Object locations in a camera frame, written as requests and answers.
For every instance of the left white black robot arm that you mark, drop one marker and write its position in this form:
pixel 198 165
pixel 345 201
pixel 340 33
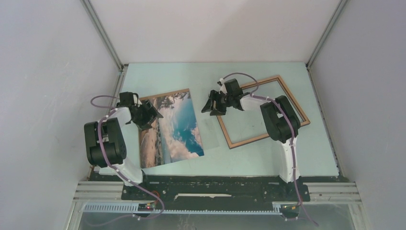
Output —
pixel 104 141

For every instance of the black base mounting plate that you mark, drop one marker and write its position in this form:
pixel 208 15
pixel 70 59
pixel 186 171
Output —
pixel 218 193

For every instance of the wooden picture frame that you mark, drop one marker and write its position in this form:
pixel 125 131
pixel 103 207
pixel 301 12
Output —
pixel 302 120

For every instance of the small green circuit board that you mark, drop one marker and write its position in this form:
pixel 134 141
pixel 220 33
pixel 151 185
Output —
pixel 146 207

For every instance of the landscape photo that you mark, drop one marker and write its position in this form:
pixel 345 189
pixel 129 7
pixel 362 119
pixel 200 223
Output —
pixel 173 137

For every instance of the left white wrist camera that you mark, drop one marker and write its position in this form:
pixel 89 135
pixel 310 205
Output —
pixel 136 99

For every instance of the aluminium rail frame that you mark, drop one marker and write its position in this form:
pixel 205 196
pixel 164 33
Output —
pixel 106 196

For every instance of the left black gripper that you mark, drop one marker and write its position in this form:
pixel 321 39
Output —
pixel 150 115

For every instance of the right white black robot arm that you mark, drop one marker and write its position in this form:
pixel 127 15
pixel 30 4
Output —
pixel 280 120

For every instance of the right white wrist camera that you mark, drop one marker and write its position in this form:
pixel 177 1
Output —
pixel 222 86

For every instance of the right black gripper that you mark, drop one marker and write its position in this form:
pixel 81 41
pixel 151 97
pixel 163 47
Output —
pixel 219 110

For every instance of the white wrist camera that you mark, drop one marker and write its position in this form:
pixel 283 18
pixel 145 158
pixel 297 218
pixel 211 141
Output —
pixel 136 99
pixel 222 86

